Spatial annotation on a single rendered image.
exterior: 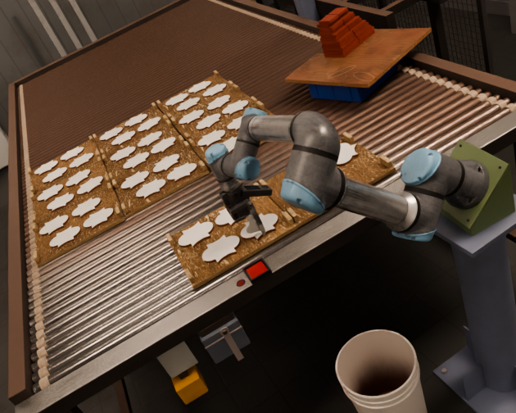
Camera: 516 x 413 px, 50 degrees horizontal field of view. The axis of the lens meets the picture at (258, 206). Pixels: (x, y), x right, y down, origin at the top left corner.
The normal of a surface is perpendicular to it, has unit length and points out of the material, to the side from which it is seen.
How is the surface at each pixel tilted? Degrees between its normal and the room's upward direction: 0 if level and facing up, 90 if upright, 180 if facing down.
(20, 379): 0
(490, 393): 0
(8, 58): 90
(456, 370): 0
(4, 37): 90
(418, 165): 36
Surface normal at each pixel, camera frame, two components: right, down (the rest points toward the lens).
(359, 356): 0.40, 0.35
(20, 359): -0.35, -0.76
